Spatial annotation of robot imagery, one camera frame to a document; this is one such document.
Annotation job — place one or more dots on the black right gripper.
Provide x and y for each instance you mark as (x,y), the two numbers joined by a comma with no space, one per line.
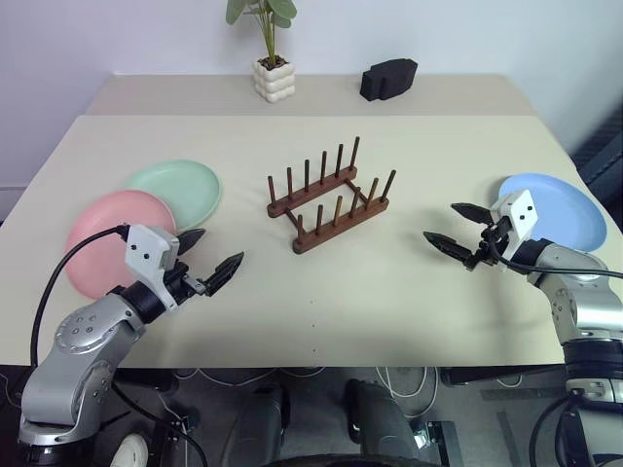
(494,245)

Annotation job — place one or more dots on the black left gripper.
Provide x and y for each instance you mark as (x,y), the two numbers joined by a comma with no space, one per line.
(182,284)

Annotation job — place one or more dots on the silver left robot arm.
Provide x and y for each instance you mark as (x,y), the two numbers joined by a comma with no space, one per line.
(73,335)

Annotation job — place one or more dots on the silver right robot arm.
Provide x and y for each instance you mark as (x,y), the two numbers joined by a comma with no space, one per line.
(584,301)

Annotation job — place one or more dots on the wooden dish rack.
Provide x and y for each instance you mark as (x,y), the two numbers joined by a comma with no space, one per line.
(340,227)

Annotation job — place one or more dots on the green plastic plate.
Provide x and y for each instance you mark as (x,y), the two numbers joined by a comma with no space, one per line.
(180,187)

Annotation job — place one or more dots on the red plastic plate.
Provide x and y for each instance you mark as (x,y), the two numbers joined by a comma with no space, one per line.
(126,209)

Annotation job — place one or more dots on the blue plastic plate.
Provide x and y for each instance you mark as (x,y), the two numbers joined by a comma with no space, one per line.
(569,209)

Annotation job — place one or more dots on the black ribbed object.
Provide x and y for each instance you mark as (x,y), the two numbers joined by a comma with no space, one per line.
(601,151)

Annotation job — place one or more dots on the black foam block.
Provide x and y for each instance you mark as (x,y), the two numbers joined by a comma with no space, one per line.
(389,80)

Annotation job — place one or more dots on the green plant in white pot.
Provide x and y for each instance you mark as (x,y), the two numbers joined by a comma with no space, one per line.
(275,82)

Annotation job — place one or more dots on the dark rounded shape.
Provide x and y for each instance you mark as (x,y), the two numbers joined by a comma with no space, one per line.
(379,423)

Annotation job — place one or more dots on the white shoe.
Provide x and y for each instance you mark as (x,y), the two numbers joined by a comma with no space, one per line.
(131,452)

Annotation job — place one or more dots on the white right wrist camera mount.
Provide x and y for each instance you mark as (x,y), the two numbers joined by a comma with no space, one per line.
(523,214)

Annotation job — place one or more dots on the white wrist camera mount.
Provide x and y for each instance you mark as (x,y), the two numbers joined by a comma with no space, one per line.
(523,214)
(143,248)

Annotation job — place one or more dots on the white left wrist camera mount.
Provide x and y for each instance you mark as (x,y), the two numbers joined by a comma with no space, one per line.
(143,248)

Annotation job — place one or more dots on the black table frame bar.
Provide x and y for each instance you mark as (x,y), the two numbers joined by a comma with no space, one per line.
(501,374)
(146,379)

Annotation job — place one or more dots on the black metal foot bracket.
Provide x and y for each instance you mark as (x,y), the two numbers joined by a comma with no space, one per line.
(440,442)

